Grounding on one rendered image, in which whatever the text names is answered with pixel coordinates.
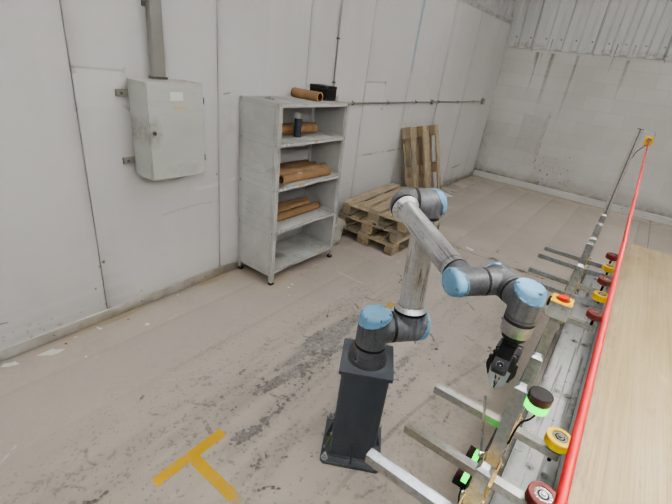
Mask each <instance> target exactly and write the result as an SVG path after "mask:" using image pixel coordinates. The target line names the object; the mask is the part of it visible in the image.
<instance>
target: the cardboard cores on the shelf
mask: <svg viewBox="0 0 672 504"><path fill-rule="evenodd" d="M317 130H318V125H317V123H315V122H313V123H309V122H302V127H301V133H310V132H316V131H317ZM293 132H294V123H282V135H287V134H293ZM330 174H331V169H330V168H329V167H328V165H327V164H326V163H322V164H317V162H316V161H312V162H310V161H309V160H307V159H306V160H300V161H293V162H287V163H280V173H279V183H280V184H287V183H292V182H296V181H301V180H306V179H311V178H316V177H321V176H326V175H330ZM319 207H320V203H319V201H314V202H311V203H309V198H308V196H304V197H300V198H296V199H292V200H288V201H283V202H279V203H278V210H277V222H279V221H282V220H285V219H288V218H291V217H294V216H297V215H300V214H303V213H306V212H309V211H312V210H314V209H317V208H319Z"/></svg>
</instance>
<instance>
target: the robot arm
mask: <svg viewBox="0 0 672 504"><path fill-rule="evenodd" d="M446 210H447V198H446V196H445V193H444V192H443V191H442V190H441V189H436V188H414V187H408V188H404V189H401V190H399V191H398V192H397V193H396V194H395V195H394V196H393V197H392V199H391V202H390V211H391V213H392V215H393V217H394V218H395V219H396V220H398V221H401V222H403V224H404V225H405V226H406V228H407V229H408V230H409V232H410V238H409V244H408V250H407V257H406V263H405V270H404V276H403V282H402V289H401V295H400V301H399V302H397V303H396V304H395V307H394V311H391V310H390V309H389V308H387V307H386V308H385V306H383V305H379V304H372V305H367V306H365V307H364V308H363V309H362V310H361V312H360V315H359V318H358V325H357V331H356V337H355V342H354V343H353V345H352V346H351V348H350V350H349V355H348V357H349V360H350V362H351V363H352V364H353V365H354V366H355V367H357V368H359V369H361V370H364V371H378V370H381V369H383V368H384V367H385V366H386V363H387V352H386V343H395V342H409V341H419V340H424V339H425V338H427V337H428V335H429V332H430V329H431V319H430V318H429V314H428V312H427V311H426V308H425V307H424V306H423V302H424V297H425V291H426V286H427V280H428V274H429V269H430V263H431V261H432V262H433V264H434V265H435V266H436V268H437V269H438V270H439V272H440V273H441V274H442V279H441V281H442V286H443V288H444V291H445V292H446V293H447V294H448V295H449V296H452V297H467V296H493V295H495V296H498V297H499V298H500V299H501V300H502V301H503V302H504V303H505V304H506V305H507V307H506V310H505V313H504V316H501V319H503V320H502V322H501V325H500V329H501V331H502V332H501V334H502V336H503V337H504V338H503V337H502V338H501V339H500V341H499V343H498V344H497V346H496V349H494V350H493V352H494V353H493V354H491V353H490V354H489V358H488V359H487V361H486V369H487V374H488V379H489V382H490V385H491V387H492V388H494V389H497V388H500V387H502V386H503V385H505V384H506V383H508V382H509V381H510V380H512V379H513V378H514V377H515V375H516V373H517V369H518V366H517V365H516V364H517V363H518V361H519V359H520V356H521V354H522V351H523V349H524V347H523V346H521V345H519V344H523V343H525V341H527V340H529V339H531V336H532V334H533V331H534V329H535V325H536V323H537V320H538V318H539V315H540V313H541V310H542V308H543V306H544V304H545V302H546V297H547V290H546V288H545V287H544V286H543V285H542V284H540V283H538V282H536V281H535V280H533V279H529V278H521V277H520V276H519V275H517V274H516V273H515V272H513V271H512V270H511V269H510V268H509V267H508V266H507V265H505V264H503V263H500V262H491V263H489V264H487V265H486V266H484V267H471V266H470V265H469V264H468V263H467V262H466V260H464V259H463V258H462V257H461V256H460V255H459V254H458V252H457V251H456V250H455V249H454V248H453V247H452V245H451V244H450V243H449V242H448V241H447V240H446V238H445V237H444V236H443V235H442V234H441V233H440V232H439V230H438V229H437V224H438V221H439V217H440V216H442V215H444V214H445V212H446ZM519 347H521V348H522V349H520V348H519ZM496 374H498V375H500V377H499V379H498V380H497V383H496V384H495V379H496ZM494 385H495V386H494Z"/></svg>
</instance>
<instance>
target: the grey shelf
mask: <svg viewBox="0 0 672 504"><path fill-rule="evenodd" d="M265 97H267V98H268V96H246V95H240V142H239V235H238V268H239V269H243V266H242V265H241V262H242V263H244V264H246V265H248V266H250V267H251V268H253V269H255V270H257V271H259V272H261V273H263V274H265V275H267V276H268V285H270V286H271V285H274V274H275V273H277V272H279V271H281V270H283V269H285V268H286V267H288V266H291V265H294V264H297V263H299V262H302V261H304V260H306V259H308V258H311V257H313V256H315V255H317V254H319V253H322V252H324V251H326V250H328V249H329V254H327V257H329V258H330V257H332V246H333V238H334V230H335V221H336V213H337V205H338V196H339V188H340V180H341V172H342V163H343V155H344V147H345V138H346V130H347V122H348V114H349V105H350V103H346V102H341V101H336V100H335V101H323V100H322V101H321V102H316V101H311V100H306V99H301V98H296V97H292V96H269V97H271V98H274V99H275V100H270V99H269V100H268V99H266V98H265ZM264 98H265V99H264ZM345 108H346V110H345ZM314 109H315V112H314ZM296 112H297V113H302V122H309V123H313V121H314V122H315V123H317V125H318V130H317V131H316V132H310V133H301V137H294V136H293V134H287V135H282V123H294V118H295V113H296ZM344 116H345V119H344ZM308 117H309V119H308ZM343 125H344V128H343ZM342 133H343V136H342ZM341 142H342V145H341ZM311 144H312V147H311ZM340 150H341V153H340ZM305 154H306V156H305ZM310 156H311V158H310ZM306 159H307V160H309V161H310V162H312V161H316V162H317V164H322V163H326V164H327V165H328V167H329V168H330V169H331V174H330V175H326V176H321V177H316V178H311V179H306V180H301V181H296V182H292V183H287V184H280V183H279V173H280V163H287V162H293V161H300V160H306ZM339 159H340V162H339ZM338 168H339V170H338ZM274 176H275V177H274ZM337 178H338V179H337ZM277 179H278V180H277ZM272 181H273V182H272ZM336 185H337V187H336ZM306 186H307V187H306ZM306 188H307V189H306ZM307 191H308V193H307ZM302 192H303V193H302ZM335 193H336V196H335ZM304 196H308V198H309V203H311V202H314V201H319V203H320V207H319V208H317V209H314V210H312V211H309V212H306V213H303V214H300V215H297V216H294V217H291V218H288V219H285V220H282V221H279V222H277V210H278V203H279V202H283V201H288V200H292V199H296V198H300V197H304ZM334 202H335V204H334ZM271 204H272V207H271ZM275 214H276V215H275ZM272 216H273V217H272ZM275 216H276V217H275ZM272 218H273V219H272ZM332 219H333V221H332ZM304 226H305V228H304ZM331 227H332V230H331ZM299 229H300V230H299ZM330 236H331V239H330Z"/></svg>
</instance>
